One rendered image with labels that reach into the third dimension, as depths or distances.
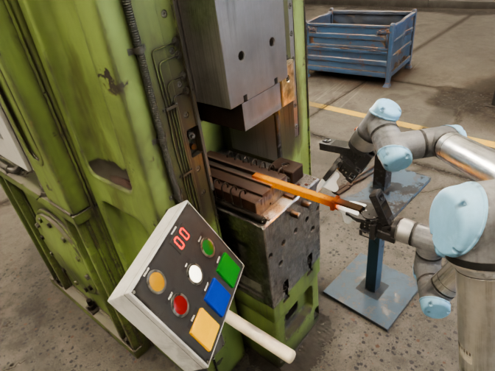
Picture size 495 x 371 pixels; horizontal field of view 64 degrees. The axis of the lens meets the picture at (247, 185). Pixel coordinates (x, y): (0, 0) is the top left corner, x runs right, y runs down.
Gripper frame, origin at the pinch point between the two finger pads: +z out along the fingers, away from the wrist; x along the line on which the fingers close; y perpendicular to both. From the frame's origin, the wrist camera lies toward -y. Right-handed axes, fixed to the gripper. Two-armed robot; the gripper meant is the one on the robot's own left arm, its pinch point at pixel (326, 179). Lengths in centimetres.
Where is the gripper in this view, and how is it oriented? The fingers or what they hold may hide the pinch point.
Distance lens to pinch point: 133.8
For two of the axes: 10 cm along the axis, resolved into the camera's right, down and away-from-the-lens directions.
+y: 7.2, 6.5, -2.4
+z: -2.7, 5.8, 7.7
